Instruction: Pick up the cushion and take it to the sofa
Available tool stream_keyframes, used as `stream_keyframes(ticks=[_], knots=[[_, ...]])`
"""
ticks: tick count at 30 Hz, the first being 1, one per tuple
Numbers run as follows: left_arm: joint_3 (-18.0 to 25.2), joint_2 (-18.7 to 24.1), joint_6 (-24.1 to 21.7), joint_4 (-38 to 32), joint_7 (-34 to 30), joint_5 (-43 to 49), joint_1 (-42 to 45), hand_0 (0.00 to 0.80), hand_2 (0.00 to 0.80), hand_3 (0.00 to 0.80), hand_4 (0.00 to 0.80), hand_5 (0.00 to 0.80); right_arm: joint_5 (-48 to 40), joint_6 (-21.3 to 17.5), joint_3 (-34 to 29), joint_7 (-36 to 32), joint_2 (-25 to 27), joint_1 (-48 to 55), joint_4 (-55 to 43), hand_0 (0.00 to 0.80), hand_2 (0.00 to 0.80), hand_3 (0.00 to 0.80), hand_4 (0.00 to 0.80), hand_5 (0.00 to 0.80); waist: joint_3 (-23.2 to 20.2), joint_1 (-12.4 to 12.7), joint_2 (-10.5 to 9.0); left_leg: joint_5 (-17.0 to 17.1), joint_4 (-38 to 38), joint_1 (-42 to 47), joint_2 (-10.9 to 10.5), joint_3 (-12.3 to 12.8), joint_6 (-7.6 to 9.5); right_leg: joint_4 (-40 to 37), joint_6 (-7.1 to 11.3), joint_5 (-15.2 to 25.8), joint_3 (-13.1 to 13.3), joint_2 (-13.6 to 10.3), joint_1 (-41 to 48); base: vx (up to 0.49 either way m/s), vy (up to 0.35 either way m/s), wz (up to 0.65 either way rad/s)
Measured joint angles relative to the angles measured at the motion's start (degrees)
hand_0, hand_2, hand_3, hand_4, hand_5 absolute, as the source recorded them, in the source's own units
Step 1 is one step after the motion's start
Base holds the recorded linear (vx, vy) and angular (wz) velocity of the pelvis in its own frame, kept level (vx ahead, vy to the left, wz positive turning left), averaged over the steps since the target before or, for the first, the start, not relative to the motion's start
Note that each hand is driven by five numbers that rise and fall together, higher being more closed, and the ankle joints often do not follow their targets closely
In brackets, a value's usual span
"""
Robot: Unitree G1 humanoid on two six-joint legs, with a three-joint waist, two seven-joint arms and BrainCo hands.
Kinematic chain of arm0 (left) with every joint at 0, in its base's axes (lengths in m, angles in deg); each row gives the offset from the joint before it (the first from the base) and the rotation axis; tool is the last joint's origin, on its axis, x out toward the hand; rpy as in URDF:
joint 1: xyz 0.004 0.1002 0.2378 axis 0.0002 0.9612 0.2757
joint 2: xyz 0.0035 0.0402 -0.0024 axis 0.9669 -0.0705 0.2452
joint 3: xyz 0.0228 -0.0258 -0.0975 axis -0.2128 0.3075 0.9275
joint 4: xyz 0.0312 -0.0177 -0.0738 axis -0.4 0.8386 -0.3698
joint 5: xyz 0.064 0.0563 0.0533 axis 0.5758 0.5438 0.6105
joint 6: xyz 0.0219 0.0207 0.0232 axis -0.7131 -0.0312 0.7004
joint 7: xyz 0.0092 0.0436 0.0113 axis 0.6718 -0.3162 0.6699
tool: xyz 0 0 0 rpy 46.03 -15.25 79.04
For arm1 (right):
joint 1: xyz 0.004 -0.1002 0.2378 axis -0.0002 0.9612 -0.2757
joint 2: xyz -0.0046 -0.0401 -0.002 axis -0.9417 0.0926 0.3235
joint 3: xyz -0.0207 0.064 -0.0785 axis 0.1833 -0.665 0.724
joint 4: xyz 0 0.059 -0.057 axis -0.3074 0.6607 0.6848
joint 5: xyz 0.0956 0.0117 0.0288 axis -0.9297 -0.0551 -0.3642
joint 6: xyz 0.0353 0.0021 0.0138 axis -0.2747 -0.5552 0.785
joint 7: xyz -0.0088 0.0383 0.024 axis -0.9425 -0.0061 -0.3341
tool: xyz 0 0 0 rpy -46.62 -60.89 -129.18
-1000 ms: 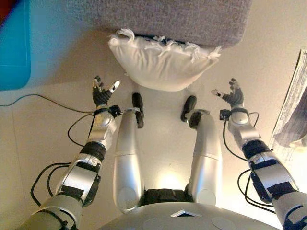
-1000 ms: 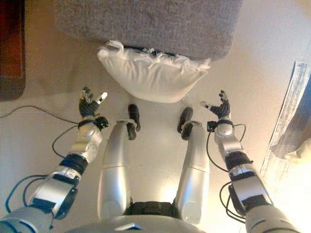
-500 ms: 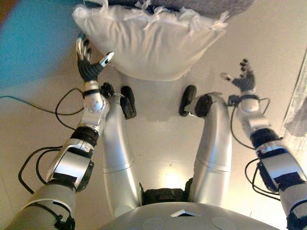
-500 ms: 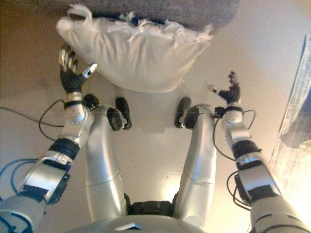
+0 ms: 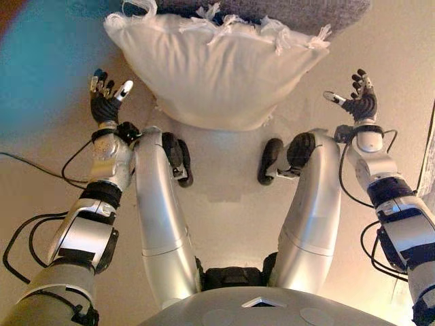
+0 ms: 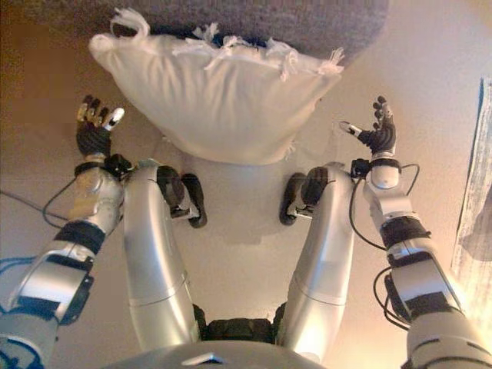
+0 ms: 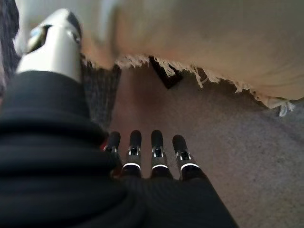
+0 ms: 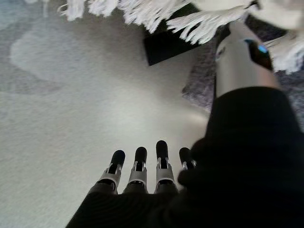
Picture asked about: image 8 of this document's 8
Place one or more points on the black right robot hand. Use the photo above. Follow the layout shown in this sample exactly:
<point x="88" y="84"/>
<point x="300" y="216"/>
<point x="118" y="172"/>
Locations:
<point x="237" y="166"/>

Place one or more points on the white fringed cushion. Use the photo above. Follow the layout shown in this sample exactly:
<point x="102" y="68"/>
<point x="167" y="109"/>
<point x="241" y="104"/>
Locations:
<point x="280" y="12"/>

